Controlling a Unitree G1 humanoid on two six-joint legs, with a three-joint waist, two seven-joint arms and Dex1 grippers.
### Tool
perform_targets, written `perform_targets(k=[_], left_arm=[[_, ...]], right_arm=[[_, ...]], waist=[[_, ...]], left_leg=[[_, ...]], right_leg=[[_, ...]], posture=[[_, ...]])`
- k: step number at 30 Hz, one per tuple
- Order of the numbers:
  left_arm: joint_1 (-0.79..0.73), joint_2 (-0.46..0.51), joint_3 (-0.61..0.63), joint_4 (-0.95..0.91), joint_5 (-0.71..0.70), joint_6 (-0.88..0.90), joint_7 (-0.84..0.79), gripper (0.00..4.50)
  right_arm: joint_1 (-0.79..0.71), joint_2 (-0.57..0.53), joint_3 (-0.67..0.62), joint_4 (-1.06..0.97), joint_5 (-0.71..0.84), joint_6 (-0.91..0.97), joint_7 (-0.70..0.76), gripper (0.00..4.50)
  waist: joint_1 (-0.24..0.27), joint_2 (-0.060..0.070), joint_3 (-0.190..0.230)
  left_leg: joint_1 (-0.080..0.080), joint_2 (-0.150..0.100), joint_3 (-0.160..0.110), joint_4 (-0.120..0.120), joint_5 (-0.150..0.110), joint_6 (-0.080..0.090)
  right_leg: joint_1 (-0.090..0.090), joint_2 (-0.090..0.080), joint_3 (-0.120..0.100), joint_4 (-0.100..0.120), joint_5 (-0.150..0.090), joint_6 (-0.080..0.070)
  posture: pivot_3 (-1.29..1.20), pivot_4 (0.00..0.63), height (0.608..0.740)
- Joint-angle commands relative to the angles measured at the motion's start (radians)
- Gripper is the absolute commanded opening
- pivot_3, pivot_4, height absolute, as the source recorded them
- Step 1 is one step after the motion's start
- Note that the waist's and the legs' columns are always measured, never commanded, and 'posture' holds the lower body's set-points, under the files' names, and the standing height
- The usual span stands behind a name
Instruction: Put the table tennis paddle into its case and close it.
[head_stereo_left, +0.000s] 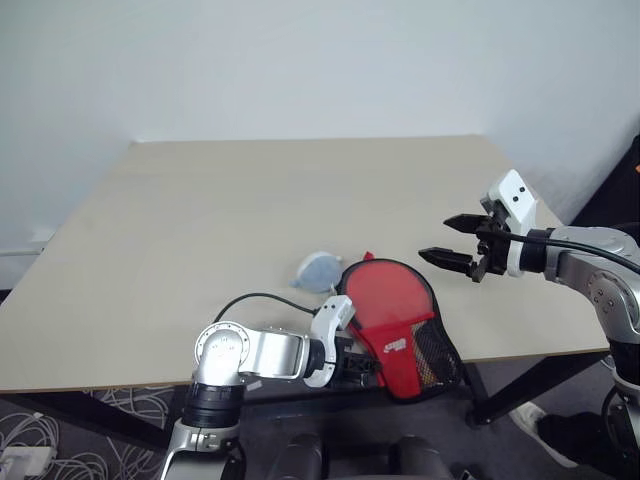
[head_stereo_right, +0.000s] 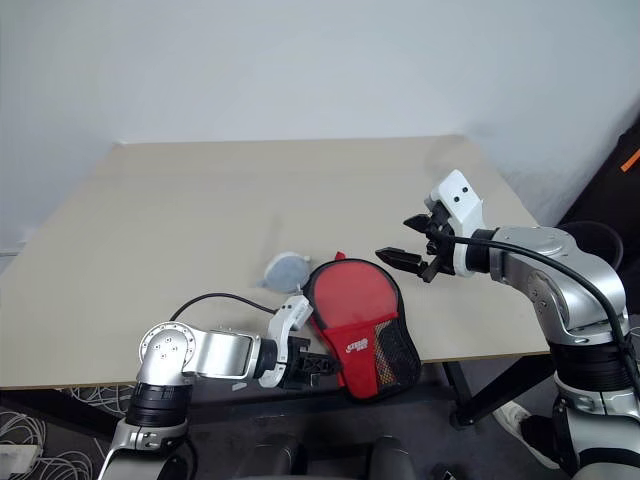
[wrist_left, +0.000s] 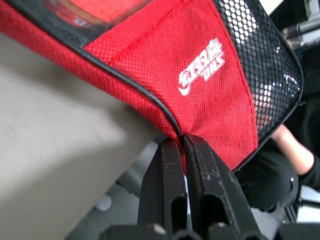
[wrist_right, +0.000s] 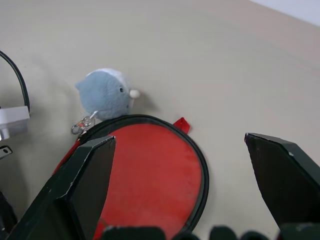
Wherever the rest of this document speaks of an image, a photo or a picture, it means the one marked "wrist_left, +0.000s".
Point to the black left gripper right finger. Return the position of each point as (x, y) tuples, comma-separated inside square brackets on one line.
[(215, 190)]

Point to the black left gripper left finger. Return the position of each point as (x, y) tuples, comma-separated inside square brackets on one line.
[(162, 182)]

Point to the red table tennis paddle case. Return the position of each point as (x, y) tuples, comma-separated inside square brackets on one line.
[(155, 62)]

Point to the table tennis paddle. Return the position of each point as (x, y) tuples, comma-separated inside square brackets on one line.
[(100, 10)]

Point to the person in black clothes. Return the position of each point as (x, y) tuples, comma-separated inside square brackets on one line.
[(280, 175)]

